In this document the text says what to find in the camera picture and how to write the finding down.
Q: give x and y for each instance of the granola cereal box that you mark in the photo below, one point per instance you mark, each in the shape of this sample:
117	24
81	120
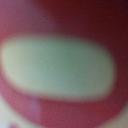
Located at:
63	66

